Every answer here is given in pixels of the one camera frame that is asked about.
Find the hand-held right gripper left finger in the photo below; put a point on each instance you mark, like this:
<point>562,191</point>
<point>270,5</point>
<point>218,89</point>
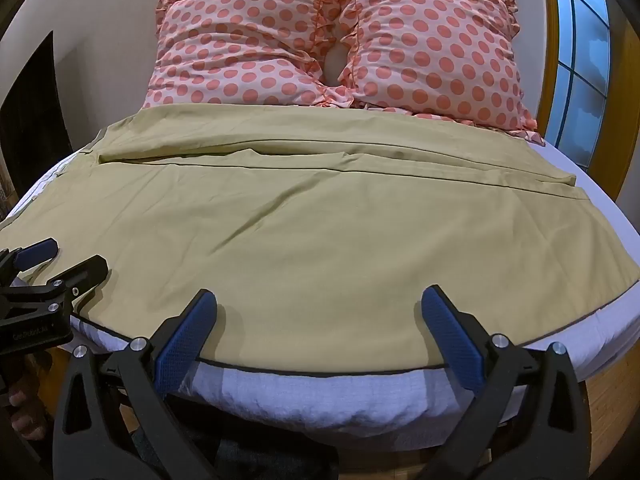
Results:
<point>184,336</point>

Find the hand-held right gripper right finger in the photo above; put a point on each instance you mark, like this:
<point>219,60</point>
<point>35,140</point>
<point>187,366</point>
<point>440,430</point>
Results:
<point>454,336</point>

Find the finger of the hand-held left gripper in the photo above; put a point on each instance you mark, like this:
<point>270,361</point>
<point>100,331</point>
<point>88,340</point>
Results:
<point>85,272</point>
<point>40,250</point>

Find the olive yellow bed sheet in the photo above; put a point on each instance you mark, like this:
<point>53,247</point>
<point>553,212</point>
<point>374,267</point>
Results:
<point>300,240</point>

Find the person's left hand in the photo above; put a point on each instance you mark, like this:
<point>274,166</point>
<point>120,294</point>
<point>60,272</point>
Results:
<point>26,422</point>

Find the white bed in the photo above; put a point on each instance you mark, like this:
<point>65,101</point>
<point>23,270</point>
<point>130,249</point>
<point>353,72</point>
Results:
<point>300,400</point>

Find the dark furniture panel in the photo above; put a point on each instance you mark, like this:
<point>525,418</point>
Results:
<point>30,110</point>

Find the pink polka dot pillow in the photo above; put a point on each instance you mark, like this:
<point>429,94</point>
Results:
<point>430,45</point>
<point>235,45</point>

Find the yellow framed window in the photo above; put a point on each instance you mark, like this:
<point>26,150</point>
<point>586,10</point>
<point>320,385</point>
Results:
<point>585,25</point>

